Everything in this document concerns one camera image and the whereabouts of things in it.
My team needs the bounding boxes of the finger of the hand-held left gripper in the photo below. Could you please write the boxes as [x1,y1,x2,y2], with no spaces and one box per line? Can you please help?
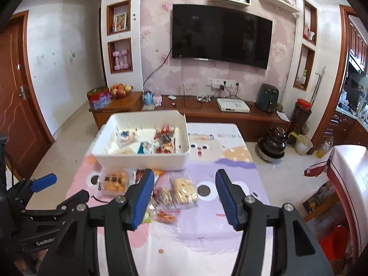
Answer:
[7,173,57,204]
[21,190,90,217]

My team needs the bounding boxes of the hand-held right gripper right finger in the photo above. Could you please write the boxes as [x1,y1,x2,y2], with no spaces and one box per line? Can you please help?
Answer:
[215,169,334,276]

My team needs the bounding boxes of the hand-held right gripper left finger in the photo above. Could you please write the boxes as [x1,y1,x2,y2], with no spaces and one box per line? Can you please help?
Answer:
[36,169,155,276]

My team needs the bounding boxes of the small red-brown snack packet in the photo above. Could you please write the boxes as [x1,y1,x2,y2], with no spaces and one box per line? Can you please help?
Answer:
[152,188,175,207]

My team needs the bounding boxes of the small orange snack packet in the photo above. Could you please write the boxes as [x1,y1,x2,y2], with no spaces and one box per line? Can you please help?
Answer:
[155,208,180,225]

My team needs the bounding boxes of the brown cake clear packet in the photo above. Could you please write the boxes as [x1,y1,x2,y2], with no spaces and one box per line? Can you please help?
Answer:
[96,169,135,197]

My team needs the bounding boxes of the white plastic storage box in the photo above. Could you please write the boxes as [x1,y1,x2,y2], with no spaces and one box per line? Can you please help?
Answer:
[91,110,190,171]

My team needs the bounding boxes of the small pale rice cracker packet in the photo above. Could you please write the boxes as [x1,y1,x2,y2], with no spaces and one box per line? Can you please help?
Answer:
[170,177,199,207]

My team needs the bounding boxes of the white blueberry print packet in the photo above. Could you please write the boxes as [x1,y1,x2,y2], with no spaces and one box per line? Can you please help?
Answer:
[117,129,140,146]

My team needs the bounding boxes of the red date snack packet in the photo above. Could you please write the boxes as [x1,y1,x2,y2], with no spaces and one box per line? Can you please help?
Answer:
[155,125,176,153]

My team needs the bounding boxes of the cartoon printed tablecloth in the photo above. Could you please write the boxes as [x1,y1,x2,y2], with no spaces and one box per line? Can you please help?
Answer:
[66,122,273,276]

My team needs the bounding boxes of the dark ceramic jar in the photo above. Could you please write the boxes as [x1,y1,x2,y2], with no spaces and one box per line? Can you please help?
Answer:
[257,126,288,162]

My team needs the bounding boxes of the brown wooden door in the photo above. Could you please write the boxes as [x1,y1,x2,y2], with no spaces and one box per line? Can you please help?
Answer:
[0,10,55,179]

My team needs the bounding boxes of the wooden television cabinet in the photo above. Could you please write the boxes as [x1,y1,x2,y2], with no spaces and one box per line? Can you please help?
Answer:
[89,91,291,143]

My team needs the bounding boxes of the white bucket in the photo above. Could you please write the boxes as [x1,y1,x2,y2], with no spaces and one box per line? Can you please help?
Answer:
[295,134,314,156]

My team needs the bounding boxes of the white set-top box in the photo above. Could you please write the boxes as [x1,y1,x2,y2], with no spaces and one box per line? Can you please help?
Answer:
[216,98,250,112]

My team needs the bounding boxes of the dark printed carton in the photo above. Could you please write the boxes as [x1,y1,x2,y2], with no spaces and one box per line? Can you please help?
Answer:
[303,181,340,215]

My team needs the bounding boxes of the round red blue tin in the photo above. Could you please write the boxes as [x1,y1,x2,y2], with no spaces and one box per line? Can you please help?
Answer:
[87,88,111,110]

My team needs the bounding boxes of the dark green air fryer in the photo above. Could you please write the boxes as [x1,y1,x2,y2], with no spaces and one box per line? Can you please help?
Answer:
[257,83,279,112]

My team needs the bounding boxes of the yellow bottle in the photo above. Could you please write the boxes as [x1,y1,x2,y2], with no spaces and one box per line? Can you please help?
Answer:
[316,138,334,158]

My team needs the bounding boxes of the dark basket with red lid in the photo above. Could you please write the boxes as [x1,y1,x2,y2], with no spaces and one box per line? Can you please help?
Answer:
[292,98,312,134]

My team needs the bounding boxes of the bowl of fruit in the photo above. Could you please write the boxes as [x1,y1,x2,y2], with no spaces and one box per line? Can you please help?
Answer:
[110,83,133,98]

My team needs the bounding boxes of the red plastic basin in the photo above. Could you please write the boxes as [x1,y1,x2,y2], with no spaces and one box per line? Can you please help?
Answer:
[320,225,350,259]

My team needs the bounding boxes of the chair with white cover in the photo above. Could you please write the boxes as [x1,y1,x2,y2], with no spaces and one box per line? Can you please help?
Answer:
[304,145,368,245]

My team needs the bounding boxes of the wooden kitchen cabinet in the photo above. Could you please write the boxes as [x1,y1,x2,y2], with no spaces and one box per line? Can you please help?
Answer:
[312,4,368,150]

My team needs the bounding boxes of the framed picture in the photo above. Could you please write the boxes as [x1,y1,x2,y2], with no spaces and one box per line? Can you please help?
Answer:
[113,12,127,32]

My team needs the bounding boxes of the white wall socket strip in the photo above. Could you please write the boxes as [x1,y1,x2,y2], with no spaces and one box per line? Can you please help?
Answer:
[206,78,240,88]

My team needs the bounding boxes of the black television cable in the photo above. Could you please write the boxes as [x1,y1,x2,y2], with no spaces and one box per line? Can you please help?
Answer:
[143,47,173,92]

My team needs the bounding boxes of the white mop handle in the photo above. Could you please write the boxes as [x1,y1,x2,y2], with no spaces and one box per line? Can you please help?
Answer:
[309,66,326,102]

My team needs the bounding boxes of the black wall television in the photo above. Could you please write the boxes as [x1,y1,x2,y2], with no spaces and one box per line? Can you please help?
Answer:
[172,4,273,69]

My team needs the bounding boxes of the white flat wall shelf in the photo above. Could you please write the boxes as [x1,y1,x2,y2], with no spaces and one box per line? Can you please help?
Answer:
[258,0,299,13]

